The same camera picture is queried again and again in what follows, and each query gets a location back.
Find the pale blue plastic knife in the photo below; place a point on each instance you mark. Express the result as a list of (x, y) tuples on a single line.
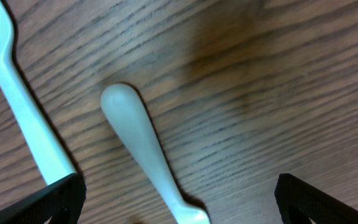
[(47, 151)]

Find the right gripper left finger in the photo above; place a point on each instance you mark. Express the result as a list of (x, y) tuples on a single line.
[(60, 202)]

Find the white plastic knife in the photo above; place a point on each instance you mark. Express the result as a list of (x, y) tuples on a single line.
[(127, 115)]

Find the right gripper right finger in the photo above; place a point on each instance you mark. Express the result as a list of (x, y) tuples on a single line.
[(299, 202)]

